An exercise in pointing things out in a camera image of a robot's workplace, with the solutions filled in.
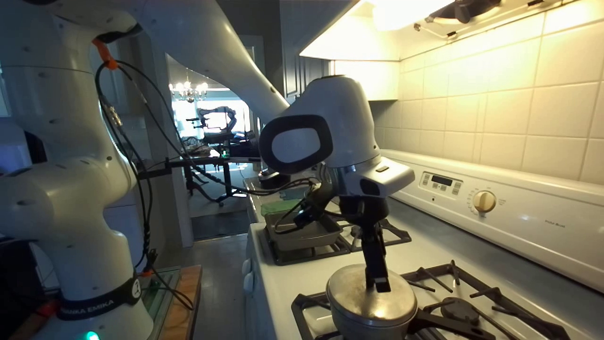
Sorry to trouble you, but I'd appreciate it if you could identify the white stove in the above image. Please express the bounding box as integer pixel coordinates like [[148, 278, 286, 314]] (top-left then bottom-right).
[[244, 152, 604, 340]]

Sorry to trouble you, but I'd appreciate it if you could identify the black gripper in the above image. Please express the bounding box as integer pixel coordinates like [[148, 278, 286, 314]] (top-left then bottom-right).
[[340, 197, 391, 293]]

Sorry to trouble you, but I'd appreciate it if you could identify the small metal pot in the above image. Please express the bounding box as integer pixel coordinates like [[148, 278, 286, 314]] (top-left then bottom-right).
[[331, 295, 418, 340]]

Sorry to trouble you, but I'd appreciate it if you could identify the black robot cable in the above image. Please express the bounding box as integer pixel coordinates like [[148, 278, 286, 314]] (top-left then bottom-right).
[[93, 40, 329, 310]]

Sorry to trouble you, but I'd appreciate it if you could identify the metal pot lid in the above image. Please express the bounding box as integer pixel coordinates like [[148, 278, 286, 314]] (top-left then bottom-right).
[[327, 265, 418, 303]]

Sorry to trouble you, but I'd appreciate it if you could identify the black stove grate under pot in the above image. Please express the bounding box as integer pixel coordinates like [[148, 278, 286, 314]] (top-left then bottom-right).
[[291, 261, 571, 340]]

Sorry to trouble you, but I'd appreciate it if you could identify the range hood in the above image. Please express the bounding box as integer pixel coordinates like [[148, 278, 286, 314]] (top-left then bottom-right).
[[303, 0, 604, 63]]

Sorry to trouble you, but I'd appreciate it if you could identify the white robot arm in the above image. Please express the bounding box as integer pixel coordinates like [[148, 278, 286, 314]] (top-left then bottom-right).
[[0, 0, 414, 340]]

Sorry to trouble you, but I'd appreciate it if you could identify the dark rectangular baking pan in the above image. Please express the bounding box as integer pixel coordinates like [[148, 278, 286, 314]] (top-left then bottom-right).
[[261, 201, 354, 265]]

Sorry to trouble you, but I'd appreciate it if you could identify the black stove grate near pan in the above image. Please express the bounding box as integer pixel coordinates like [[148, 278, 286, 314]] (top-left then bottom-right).
[[257, 195, 414, 267]]

